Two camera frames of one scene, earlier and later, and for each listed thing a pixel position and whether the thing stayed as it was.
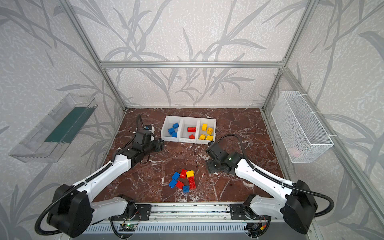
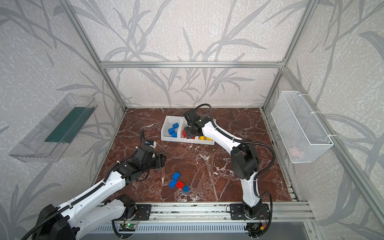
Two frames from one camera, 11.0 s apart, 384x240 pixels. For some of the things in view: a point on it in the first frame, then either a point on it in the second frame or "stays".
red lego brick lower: [180, 184] stays
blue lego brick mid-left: [176, 175] stays
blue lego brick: [171, 130] stays
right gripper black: [214, 163] -> [190, 131]
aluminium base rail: [196, 212] stays
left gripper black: [157, 145] -> [156, 160]
